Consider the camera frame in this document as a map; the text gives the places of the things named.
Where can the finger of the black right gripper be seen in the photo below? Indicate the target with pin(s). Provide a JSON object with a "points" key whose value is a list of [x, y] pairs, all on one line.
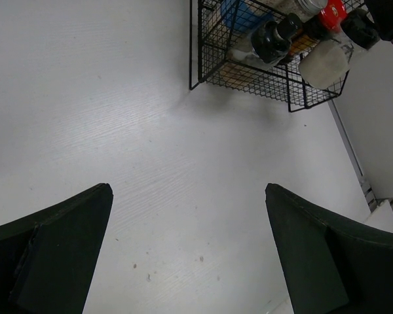
{"points": [[382, 14]]}

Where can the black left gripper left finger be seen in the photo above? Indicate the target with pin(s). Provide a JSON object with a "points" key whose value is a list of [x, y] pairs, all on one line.
{"points": [[48, 258]]}

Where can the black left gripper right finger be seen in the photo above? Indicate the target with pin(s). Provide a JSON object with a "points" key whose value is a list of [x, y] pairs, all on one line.
{"points": [[331, 264]]}

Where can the red lid sauce jar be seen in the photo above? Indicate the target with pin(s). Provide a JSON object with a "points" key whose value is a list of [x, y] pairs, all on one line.
{"points": [[319, 28]]}

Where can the white powder jar black cap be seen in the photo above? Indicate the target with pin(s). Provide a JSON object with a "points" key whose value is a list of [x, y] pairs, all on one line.
{"points": [[330, 59]]}

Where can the brown spice jar black cap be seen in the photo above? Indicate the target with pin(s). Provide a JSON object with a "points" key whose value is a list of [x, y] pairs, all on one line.
{"points": [[268, 44]]}

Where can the blue label silver lid jar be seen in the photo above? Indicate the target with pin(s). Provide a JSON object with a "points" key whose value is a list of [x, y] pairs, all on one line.
{"points": [[241, 16]]}

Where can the black wire mesh rack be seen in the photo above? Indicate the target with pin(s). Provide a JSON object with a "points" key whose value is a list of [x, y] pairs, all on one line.
{"points": [[216, 26]]}

